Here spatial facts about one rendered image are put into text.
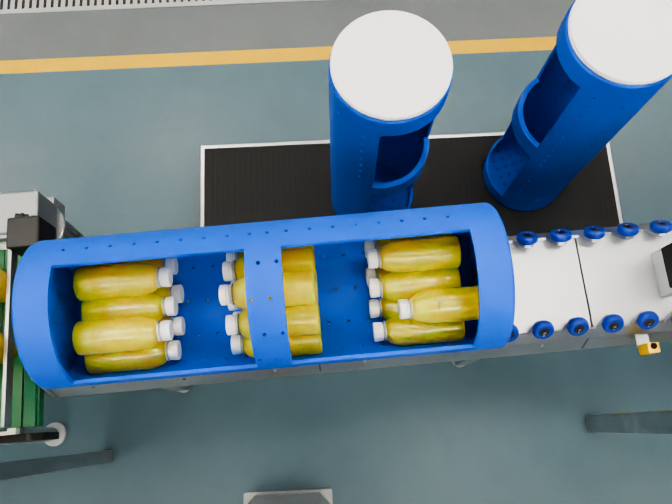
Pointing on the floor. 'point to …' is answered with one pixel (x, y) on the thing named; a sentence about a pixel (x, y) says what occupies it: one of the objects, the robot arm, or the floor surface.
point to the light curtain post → (631, 422)
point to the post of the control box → (52, 464)
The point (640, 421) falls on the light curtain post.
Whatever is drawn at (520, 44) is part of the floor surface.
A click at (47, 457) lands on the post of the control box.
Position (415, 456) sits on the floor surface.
